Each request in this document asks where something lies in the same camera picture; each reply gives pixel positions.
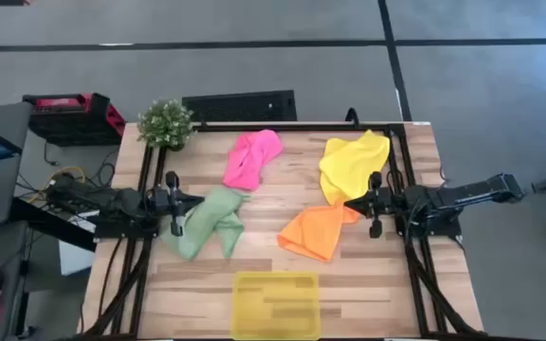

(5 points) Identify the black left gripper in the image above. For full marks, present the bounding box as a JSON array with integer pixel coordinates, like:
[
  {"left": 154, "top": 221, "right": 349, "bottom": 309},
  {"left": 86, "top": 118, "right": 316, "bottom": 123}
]
[{"left": 152, "top": 170, "right": 206, "bottom": 237}]

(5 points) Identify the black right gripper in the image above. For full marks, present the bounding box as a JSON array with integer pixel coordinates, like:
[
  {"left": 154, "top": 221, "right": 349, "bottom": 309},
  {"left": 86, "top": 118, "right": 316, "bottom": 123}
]
[{"left": 344, "top": 170, "right": 401, "bottom": 240}]

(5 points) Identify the green microfiber towel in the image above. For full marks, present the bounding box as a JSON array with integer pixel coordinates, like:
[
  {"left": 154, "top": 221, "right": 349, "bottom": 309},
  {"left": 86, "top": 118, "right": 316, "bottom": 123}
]
[{"left": 158, "top": 185, "right": 250, "bottom": 261}]

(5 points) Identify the yellow microfiber towel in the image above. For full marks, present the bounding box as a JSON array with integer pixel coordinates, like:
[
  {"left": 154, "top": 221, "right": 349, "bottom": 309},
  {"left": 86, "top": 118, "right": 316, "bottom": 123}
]
[{"left": 318, "top": 129, "right": 391, "bottom": 207}]

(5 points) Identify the orange microfiber towel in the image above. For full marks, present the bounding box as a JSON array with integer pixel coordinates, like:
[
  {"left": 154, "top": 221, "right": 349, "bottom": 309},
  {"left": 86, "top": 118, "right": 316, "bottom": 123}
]
[{"left": 276, "top": 203, "right": 362, "bottom": 263}]

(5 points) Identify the pink microfiber towel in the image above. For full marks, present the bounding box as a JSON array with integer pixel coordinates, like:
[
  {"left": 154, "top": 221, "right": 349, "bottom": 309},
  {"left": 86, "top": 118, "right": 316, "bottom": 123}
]
[{"left": 222, "top": 128, "right": 284, "bottom": 192}]

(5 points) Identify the small potted green plant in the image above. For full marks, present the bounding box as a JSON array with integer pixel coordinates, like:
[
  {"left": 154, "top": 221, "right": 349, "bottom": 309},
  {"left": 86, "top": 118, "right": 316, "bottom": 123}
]
[{"left": 136, "top": 98, "right": 196, "bottom": 153}]

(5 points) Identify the black slatted box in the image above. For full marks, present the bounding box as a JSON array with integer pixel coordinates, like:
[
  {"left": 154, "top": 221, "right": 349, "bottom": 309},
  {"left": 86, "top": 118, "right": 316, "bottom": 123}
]
[{"left": 181, "top": 89, "right": 298, "bottom": 123}]

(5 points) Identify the translucent yellow plastic bin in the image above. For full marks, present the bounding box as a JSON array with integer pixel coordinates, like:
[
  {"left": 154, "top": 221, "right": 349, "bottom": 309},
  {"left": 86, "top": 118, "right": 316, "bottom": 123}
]
[{"left": 230, "top": 270, "right": 322, "bottom": 341}]

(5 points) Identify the red and black toolbox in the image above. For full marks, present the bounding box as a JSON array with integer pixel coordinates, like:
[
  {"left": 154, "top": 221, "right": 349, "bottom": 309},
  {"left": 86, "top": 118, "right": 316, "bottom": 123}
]
[{"left": 22, "top": 92, "right": 127, "bottom": 147}]

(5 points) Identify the black floor cable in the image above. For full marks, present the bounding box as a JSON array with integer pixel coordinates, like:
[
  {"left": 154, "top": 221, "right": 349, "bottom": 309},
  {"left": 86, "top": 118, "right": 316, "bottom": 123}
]
[
  {"left": 87, "top": 150, "right": 118, "bottom": 188},
  {"left": 43, "top": 140, "right": 61, "bottom": 168}
]

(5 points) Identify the yellow cable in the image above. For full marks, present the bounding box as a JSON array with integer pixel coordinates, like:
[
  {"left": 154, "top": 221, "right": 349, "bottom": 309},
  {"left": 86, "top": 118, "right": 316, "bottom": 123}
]
[{"left": 40, "top": 165, "right": 87, "bottom": 190}]

